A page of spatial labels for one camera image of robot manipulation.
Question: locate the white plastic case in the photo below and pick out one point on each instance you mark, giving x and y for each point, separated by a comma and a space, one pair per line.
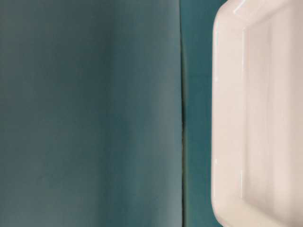
257, 114

